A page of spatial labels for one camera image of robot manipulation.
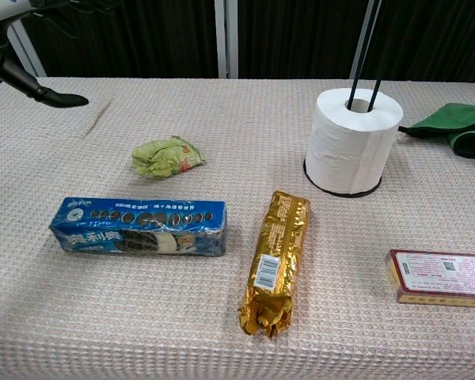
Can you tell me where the beige waffle tablecloth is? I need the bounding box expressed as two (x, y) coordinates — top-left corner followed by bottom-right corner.
(0, 77), (475, 380)

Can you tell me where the white partition post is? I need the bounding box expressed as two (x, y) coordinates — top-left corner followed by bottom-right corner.
(6, 18), (48, 78)
(214, 0), (239, 79)

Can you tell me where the blue Oreo cookie box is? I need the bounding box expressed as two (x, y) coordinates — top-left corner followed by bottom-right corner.
(49, 196), (227, 257)

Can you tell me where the black wire stand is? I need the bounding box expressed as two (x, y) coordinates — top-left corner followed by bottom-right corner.
(302, 0), (383, 198)

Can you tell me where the white toilet paper roll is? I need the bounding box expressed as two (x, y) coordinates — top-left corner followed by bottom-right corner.
(304, 87), (404, 196)

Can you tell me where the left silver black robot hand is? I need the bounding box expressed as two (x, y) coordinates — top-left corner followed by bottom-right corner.
(0, 0), (90, 108)

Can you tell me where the green cloth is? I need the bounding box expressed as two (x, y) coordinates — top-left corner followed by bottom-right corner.
(398, 101), (475, 165)

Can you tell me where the gold foil biscuit packet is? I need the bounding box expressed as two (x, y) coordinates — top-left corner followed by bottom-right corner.
(237, 190), (312, 340)

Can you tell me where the crumpled green snack bag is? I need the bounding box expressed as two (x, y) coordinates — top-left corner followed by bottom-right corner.
(131, 135), (206, 180)

